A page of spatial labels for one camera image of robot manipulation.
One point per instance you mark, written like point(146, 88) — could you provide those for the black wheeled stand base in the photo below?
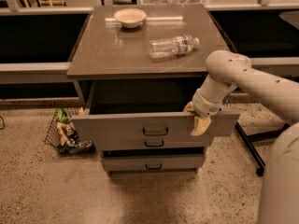
point(249, 141)

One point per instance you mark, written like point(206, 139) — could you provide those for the clear plastic water bottle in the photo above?
point(173, 46)

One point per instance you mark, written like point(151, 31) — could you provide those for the grey top drawer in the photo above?
point(138, 109)

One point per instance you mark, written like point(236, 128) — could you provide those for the grey bottom drawer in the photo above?
point(156, 163)

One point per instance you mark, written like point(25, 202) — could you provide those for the wire basket of snacks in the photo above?
point(63, 136)

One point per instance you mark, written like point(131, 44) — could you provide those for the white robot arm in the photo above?
point(227, 71)

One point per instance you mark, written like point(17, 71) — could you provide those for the metal railing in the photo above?
point(31, 72)

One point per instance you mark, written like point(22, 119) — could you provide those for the grey drawer cabinet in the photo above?
point(107, 51)

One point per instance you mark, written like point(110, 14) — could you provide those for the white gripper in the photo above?
point(204, 106)

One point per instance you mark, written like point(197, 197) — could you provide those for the grey middle drawer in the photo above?
point(150, 143)

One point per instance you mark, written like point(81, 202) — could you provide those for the grey drawer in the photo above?
point(156, 163)
point(150, 143)
point(138, 109)

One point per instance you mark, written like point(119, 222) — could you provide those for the white bowl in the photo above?
point(130, 17)

